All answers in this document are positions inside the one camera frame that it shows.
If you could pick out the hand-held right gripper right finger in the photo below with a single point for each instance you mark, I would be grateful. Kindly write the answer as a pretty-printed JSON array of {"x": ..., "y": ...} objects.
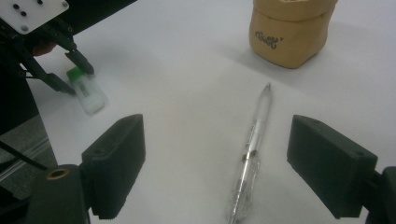
[{"x": 330, "y": 165}]

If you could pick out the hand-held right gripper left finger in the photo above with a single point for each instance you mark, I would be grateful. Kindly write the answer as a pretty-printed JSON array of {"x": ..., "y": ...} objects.
[{"x": 115, "y": 165}]

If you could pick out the glue stick with green cap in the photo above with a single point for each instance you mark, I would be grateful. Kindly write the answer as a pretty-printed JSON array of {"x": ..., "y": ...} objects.
[{"x": 90, "y": 96}]

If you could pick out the clear silver pen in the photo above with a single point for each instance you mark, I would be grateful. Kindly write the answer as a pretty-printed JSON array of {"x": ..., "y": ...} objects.
[{"x": 258, "y": 130}]

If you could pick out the tan pen holder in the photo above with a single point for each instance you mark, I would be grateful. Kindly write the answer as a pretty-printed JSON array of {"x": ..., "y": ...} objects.
[{"x": 289, "y": 46}]

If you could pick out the white table board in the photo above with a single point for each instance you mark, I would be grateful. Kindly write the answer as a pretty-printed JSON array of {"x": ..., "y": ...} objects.
[{"x": 193, "y": 77}]

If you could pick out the aluminium floor rail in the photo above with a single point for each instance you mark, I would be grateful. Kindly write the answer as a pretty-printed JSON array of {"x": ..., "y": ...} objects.
[{"x": 37, "y": 147}]

